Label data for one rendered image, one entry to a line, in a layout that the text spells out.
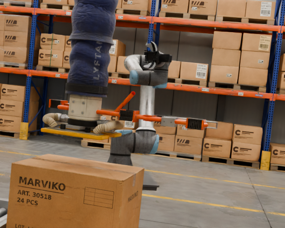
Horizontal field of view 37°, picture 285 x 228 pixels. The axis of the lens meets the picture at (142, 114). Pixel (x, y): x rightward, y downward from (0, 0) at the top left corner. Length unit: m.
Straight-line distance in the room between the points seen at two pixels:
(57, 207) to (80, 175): 0.20
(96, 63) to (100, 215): 0.75
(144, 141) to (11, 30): 7.72
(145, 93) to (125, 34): 7.86
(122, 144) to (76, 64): 0.98
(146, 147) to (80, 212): 1.05
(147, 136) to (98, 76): 0.98
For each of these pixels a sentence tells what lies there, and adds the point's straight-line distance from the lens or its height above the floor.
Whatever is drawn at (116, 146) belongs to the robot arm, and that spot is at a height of 0.97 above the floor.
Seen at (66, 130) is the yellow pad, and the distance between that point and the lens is 2.20.
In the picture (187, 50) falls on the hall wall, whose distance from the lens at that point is 10.69.
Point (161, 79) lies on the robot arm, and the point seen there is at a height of 1.46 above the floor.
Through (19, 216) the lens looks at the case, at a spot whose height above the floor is 0.68.
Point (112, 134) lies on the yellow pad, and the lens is 2.29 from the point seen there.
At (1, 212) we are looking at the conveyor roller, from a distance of 2.85.
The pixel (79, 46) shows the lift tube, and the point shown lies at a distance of 2.21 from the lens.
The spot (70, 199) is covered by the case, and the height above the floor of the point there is 0.81.
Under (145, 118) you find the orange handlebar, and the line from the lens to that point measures 2.14.
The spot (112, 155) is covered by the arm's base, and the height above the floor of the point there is 0.90.
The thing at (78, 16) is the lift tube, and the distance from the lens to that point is 2.23.
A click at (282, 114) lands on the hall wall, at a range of 10.73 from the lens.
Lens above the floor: 1.37
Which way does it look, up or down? 3 degrees down
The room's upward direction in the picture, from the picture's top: 6 degrees clockwise
